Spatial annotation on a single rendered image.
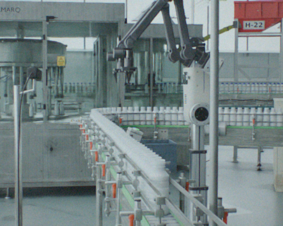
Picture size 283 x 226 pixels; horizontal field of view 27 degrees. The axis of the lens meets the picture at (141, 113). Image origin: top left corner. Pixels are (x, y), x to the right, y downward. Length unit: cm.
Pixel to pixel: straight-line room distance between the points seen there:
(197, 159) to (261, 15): 672
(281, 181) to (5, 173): 344
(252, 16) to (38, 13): 452
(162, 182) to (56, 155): 551
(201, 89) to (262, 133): 163
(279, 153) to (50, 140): 289
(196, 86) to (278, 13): 672
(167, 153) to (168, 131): 117
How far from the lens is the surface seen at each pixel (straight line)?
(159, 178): 178
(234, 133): 551
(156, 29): 924
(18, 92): 284
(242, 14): 1058
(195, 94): 398
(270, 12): 1060
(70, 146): 725
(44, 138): 723
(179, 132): 555
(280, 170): 785
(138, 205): 148
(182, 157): 938
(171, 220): 176
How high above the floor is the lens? 140
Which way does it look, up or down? 3 degrees down
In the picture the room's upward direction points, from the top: straight up
